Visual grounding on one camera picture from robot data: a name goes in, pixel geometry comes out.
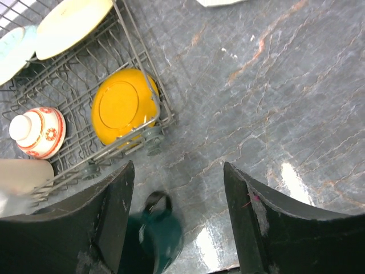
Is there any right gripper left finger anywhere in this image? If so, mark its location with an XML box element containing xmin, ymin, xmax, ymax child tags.
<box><xmin>1</xmin><ymin>162</ymin><xmax>135</xmax><ymax>273</ymax></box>

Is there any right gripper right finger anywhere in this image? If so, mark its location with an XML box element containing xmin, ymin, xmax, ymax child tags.
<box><xmin>224</xmin><ymin>162</ymin><xmax>364</xmax><ymax>273</ymax></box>

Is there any beige paper cup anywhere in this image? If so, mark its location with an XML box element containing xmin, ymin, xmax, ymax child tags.
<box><xmin>1</xmin><ymin>159</ymin><xmax>54</xmax><ymax>195</ymax></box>

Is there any red patterned small bowl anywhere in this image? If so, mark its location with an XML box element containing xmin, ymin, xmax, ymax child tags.
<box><xmin>9</xmin><ymin>107</ymin><xmax>66</xmax><ymax>160</ymax></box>

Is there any yellow patterned plate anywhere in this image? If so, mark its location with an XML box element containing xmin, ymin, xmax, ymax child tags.
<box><xmin>91</xmin><ymin>68</ymin><xmax>159</xmax><ymax>146</ymax></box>

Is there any mint green plate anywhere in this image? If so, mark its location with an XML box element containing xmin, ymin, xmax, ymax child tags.
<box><xmin>1</xmin><ymin>25</ymin><xmax>38</xmax><ymax>85</ymax></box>

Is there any beige bird plate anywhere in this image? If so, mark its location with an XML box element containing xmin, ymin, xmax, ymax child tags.
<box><xmin>35</xmin><ymin>0</ymin><xmax>113</xmax><ymax>60</ymax></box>

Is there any dark green mug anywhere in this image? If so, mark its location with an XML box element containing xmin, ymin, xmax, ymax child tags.
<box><xmin>118</xmin><ymin>191</ymin><xmax>184</xmax><ymax>273</ymax></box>

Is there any crumpled white printed cloth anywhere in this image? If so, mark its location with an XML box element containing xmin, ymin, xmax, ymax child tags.
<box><xmin>197</xmin><ymin>0</ymin><xmax>246</xmax><ymax>7</ymax></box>

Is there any grey wire dish rack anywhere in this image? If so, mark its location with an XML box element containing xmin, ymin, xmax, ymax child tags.
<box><xmin>1</xmin><ymin>1</ymin><xmax>174</xmax><ymax>208</ymax></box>

